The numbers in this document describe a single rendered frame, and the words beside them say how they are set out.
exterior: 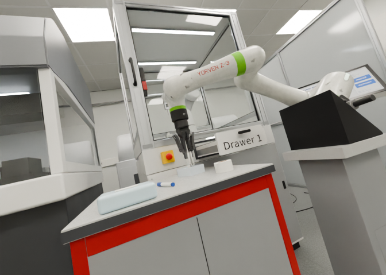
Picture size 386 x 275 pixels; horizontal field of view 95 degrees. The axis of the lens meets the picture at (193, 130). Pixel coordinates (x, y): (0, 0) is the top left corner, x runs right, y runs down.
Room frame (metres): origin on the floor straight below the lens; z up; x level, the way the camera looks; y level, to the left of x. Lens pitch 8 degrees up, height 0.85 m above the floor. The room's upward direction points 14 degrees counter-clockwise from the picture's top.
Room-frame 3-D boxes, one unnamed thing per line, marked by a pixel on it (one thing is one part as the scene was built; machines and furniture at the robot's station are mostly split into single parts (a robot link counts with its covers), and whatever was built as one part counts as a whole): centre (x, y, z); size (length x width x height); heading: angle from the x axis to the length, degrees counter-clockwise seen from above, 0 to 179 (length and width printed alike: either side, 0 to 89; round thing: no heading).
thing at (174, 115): (0.94, 0.06, 1.07); 0.12 x 0.09 x 0.06; 37
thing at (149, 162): (1.68, 0.03, 0.87); 1.02 x 0.95 x 0.14; 112
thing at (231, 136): (0.92, -0.23, 0.87); 0.29 x 0.02 x 0.11; 112
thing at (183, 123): (0.94, 0.05, 1.00); 0.08 x 0.07 x 0.09; 127
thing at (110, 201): (0.52, 0.22, 0.78); 0.15 x 0.10 x 0.04; 115
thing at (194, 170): (0.90, 0.06, 0.78); 0.12 x 0.08 x 0.04; 37
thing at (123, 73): (1.49, 0.49, 1.52); 0.87 x 0.01 x 0.86; 22
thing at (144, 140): (1.68, 0.03, 1.47); 1.02 x 0.95 x 1.04; 112
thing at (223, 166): (0.72, -0.08, 0.78); 0.07 x 0.07 x 0.04
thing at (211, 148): (1.12, -0.15, 0.86); 0.40 x 0.26 x 0.06; 22
